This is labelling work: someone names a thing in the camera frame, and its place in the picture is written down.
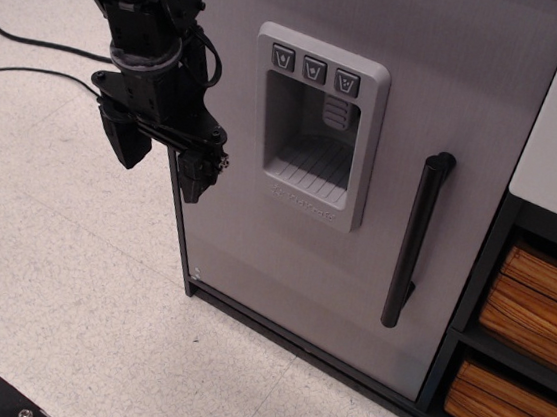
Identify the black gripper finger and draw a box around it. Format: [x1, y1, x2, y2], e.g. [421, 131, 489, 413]
[98, 97, 152, 169]
[177, 150, 218, 204]

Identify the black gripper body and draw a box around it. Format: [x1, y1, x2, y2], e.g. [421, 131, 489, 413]
[92, 68, 229, 171]

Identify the grey toy fridge door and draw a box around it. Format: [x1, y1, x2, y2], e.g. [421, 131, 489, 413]
[198, 0, 557, 390]

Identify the black fridge door handle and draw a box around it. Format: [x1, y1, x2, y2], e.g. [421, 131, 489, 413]
[380, 152, 457, 328]

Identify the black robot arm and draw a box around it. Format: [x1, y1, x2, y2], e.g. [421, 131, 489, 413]
[91, 0, 228, 204]

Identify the grey water dispenser panel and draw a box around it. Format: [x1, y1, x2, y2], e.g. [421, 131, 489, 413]
[255, 21, 391, 233]

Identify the dark grey shelf unit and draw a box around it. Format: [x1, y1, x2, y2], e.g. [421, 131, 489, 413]
[418, 196, 557, 417]

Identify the upper woven wood basket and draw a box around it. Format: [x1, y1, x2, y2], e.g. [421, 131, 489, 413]
[479, 243, 557, 370]

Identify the upper black floor cable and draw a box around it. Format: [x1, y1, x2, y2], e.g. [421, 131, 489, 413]
[0, 14, 115, 63]

